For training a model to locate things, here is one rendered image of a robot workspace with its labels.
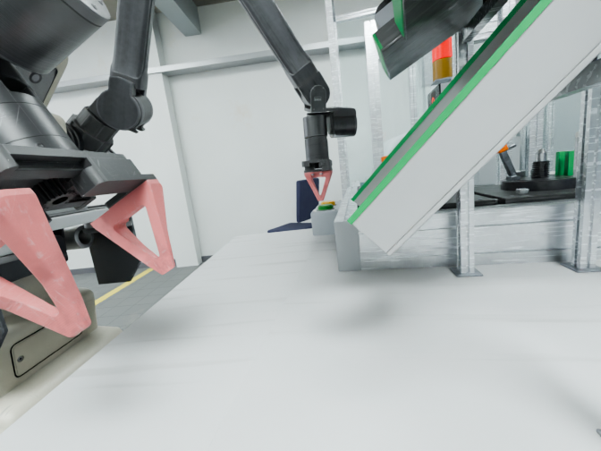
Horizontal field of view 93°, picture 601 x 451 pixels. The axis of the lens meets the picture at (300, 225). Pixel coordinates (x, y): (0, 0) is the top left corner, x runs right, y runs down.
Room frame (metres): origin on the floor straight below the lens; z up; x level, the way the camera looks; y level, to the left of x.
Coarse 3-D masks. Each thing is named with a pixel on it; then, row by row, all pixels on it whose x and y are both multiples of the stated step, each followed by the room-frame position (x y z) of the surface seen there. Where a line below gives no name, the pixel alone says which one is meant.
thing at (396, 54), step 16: (464, 0) 0.35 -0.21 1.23; (480, 0) 0.38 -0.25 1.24; (448, 16) 0.37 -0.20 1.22; (464, 16) 0.40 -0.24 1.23; (384, 32) 0.36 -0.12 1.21; (400, 32) 0.35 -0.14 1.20; (416, 32) 0.36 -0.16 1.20; (432, 32) 0.39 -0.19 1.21; (448, 32) 0.42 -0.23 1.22; (384, 48) 0.36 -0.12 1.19; (400, 48) 0.38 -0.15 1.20; (416, 48) 0.41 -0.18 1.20; (432, 48) 0.45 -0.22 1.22; (384, 64) 0.42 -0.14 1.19; (400, 64) 0.44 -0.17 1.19
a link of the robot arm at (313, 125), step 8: (320, 112) 0.72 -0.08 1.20; (328, 112) 0.73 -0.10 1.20; (304, 120) 0.71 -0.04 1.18; (312, 120) 0.69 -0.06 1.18; (320, 120) 0.70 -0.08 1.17; (328, 120) 0.72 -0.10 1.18; (304, 128) 0.71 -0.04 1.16; (312, 128) 0.69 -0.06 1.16; (320, 128) 0.70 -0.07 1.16; (328, 128) 0.73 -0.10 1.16; (304, 136) 0.72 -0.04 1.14; (312, 136) 0.70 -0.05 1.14
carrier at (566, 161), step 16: (576, 144) 0.55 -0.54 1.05; (544, 160) 0.60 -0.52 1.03; (560, 160) 0.61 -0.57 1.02; (576, 160) 0.55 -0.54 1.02; (512, 176) 0.61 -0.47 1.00; (528, 176) 0.65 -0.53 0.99; (544, 176) 0.59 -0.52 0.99; (560, 176) 0.58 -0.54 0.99; (480, 192) 0.63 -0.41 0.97; (496, 192) 0.60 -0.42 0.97; (512, 192) 0.57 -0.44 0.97; (544, 192) 0.53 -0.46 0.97; (560, 192) 0.51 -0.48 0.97
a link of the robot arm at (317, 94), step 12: (312, 96) 0.67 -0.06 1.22; (324, 96) 0.67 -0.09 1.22; (312, 108) 0.67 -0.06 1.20; (324, 108) 0.68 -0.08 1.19; (336, 108) 0.69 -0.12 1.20; (348, 108) 0.71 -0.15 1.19; (336, 120) 0.70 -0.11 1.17; (348, 120) 0.71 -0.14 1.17; (336, 132) 0.71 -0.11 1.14; (348, 132) 0.71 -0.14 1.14
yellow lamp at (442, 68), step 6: (438, 60) 0.81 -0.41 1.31; (444, 60) 0.80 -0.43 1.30; (450, 60) 0.80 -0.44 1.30; (432, 66) 0.83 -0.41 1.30; (438, 66) 0.81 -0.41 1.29; (444, 66) 0.80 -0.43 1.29; (450, 66) 0.80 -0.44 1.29; (438, 72) 0.81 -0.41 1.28; (444, 72) 0.80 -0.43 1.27; (450, 72) 0.80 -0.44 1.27; (438, 78) 0.81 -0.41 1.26
